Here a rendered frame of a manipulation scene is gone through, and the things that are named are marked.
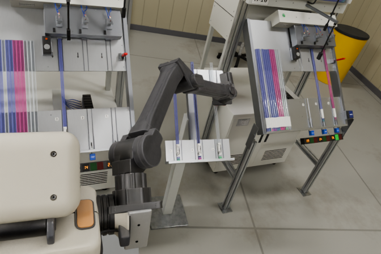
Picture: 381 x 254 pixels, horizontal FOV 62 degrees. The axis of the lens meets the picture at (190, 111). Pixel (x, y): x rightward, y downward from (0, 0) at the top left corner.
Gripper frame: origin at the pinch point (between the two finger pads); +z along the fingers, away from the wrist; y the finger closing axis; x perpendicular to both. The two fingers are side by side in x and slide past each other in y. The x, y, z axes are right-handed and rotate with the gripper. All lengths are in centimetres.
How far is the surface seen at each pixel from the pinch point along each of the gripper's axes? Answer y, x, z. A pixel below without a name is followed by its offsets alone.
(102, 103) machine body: 53, -10, 49
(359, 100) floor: -283, -36, 166
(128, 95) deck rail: 43.3, -4.6, 5.5
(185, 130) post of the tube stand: 12.9, 13.0, 12.8
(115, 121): 50, 8, 7
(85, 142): 64, 17, 6
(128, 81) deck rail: 43.3, -11.3, 4.9
